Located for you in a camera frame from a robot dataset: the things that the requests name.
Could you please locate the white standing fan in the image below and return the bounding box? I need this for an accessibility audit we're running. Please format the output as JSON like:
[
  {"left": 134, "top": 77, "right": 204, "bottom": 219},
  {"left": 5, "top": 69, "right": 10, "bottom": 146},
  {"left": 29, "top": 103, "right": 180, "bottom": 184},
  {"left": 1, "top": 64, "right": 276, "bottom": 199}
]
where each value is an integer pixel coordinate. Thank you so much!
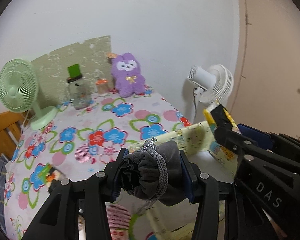
[{"left": 187, "top": 64, "right": 234, "bottom": 122}]

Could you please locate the green desk fan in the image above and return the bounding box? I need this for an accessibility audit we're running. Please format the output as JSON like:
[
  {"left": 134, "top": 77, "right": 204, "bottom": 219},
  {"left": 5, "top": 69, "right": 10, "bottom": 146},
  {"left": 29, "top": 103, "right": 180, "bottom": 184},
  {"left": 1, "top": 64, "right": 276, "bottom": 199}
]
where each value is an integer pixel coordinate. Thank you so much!
[{"left": 0, "top": 59, "right": 58, "bottom": 131}]

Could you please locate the floral tablecloth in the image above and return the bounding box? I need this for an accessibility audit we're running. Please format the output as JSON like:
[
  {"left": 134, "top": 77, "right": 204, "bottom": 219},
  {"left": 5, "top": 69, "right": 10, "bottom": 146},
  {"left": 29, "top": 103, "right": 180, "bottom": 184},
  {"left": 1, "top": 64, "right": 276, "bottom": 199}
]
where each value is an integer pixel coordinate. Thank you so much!
[{"left": 4, "top": 87, "right": 190, "bottom": 239}]

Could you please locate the wooden chair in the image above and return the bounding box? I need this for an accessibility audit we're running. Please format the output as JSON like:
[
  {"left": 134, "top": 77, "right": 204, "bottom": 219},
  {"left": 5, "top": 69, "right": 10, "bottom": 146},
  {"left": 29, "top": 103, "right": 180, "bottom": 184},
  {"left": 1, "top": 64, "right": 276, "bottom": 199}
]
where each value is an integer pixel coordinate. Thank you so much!
[{"left": 0, "top": 111, "right": 24, "bottom": 160}]

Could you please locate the glass jar with green lid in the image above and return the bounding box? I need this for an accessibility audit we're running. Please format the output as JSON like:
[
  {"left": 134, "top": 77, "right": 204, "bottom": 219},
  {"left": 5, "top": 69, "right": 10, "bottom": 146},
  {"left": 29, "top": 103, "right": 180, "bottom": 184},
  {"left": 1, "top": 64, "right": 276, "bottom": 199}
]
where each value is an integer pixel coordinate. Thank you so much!
[{"left": 66, "top": 64, "right": 91, "bottom": 110}]

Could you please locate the small cotton swab jar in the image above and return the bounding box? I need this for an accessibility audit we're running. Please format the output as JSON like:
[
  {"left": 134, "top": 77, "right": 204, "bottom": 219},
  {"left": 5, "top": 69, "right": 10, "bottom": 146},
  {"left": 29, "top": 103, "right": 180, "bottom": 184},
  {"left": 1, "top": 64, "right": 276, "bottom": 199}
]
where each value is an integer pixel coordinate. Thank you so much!
[{"left": 96, "top": 79, "right": 109, "bottom": 96}]

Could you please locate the beige door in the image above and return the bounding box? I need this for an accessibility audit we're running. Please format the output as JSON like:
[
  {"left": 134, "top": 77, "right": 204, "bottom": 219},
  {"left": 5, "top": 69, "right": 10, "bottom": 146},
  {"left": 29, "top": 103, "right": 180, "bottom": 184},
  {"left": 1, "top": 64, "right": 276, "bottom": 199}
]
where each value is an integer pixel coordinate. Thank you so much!
[{"left": 227, "top": 0, "right": 300, "bottom": 140}]

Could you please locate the green patterned backboard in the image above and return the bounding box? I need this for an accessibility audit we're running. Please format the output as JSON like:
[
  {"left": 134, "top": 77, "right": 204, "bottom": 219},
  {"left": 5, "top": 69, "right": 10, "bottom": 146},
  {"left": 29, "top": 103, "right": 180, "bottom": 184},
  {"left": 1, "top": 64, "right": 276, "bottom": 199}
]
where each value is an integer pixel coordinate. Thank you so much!
[{"left": 31, "top": 35, "right": 114, "bottom": 108}]

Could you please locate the yellow cartoon tissue pack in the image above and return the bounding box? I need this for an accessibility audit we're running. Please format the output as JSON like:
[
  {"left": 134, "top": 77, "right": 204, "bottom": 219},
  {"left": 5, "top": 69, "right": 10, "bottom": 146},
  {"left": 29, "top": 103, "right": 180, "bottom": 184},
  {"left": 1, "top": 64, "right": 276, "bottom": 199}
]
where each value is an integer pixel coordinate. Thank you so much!
[{"left": 203, "top": 100, "right": 241, "bottom": 160}]

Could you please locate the purple plush bunny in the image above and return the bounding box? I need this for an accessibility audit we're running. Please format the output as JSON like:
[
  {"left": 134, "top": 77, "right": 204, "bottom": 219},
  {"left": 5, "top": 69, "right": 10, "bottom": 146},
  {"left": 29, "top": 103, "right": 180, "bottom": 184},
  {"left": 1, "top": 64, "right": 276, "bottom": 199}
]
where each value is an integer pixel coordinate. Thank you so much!
[{"left": 111, "top": 53, "right": 146, "bottom": 98}]

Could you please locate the green orange tissue box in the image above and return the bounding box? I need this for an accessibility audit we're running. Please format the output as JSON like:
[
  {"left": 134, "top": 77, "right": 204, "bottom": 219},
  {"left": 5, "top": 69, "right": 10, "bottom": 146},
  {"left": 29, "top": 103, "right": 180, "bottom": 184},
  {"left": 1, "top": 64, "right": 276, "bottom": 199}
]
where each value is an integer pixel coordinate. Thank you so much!
[{"left": 38, "top": 163, "right": 65, "bottom": 189}]

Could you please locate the yellow patterned storage box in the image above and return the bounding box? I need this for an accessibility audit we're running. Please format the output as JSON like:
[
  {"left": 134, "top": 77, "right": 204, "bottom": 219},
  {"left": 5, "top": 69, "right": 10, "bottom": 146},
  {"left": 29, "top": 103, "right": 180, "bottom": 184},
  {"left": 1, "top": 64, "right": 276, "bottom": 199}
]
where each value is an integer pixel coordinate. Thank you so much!
[{"left": 126, "top": 121, "right": 237, "bottom": 239}]

